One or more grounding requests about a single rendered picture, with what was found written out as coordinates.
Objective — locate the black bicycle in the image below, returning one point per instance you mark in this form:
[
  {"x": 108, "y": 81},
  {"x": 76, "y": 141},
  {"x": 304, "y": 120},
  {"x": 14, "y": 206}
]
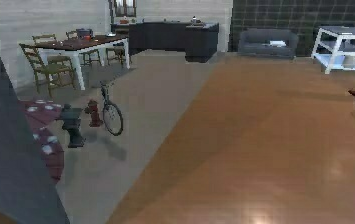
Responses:
[{"x": 111, "y": 113}]

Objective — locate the dark kitchen counter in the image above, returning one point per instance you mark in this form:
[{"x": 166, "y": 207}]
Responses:
[{"x": 171, "y": 36}]

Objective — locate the red fire hydrant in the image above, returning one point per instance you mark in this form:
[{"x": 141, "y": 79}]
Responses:
[{"x": 93, "y": 113}]

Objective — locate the olive wooden chair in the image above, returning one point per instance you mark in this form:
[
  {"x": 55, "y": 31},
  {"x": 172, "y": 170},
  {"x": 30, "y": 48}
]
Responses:
[
  {"x": 45, "y": 68},
  {"x": 43, "y": 38},
  {"x": 86, "y": 55},
  {"x": 116, "y": 51}
]

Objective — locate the grey kettle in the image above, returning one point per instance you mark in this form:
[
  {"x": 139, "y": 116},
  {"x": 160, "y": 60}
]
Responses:
[{"x": 195, "y": 20}]

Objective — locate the white plate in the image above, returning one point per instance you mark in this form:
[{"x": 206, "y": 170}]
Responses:
[{"x": 111, "y": 34}]

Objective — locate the red small object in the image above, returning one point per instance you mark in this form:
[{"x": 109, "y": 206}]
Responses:
[{"x": 124, "y": 21}]

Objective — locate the dark grey anvil stand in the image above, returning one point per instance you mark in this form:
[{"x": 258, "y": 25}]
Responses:
[{"x": 72, "y": 125}]

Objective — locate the grey sofa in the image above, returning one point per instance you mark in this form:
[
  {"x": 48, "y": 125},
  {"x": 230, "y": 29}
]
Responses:
[{"x": 266, "y": 45}]

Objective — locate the brown top white leg table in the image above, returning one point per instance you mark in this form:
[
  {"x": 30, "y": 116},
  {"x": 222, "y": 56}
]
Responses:
[{"x": 81, "y": 44}]

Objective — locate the white pillow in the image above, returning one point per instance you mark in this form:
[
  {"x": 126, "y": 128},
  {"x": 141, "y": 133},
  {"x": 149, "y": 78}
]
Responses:
[{"x": 277, "y": 43}]

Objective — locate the dark pot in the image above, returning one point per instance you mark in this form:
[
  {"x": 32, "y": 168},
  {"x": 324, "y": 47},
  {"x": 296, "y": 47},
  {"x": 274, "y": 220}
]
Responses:
[{"x": 84, "y": 33}]

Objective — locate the maroon patterned rug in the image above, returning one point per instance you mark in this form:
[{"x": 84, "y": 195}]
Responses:
[{"x": 45, "y": 133}]

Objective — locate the dark grey slanted panel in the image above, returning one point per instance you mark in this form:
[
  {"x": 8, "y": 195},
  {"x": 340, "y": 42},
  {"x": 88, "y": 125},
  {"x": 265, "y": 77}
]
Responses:
[{"x": 11, "y": 150}]

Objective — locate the white shelf table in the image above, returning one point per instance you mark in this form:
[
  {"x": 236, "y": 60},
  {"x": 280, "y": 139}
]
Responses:
[{"x": 343, "y": 50}]

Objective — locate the window with dark frame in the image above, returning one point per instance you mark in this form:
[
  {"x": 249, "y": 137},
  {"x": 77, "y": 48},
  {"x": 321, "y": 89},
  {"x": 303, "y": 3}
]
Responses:
[{"x": 125, "y": 7}]

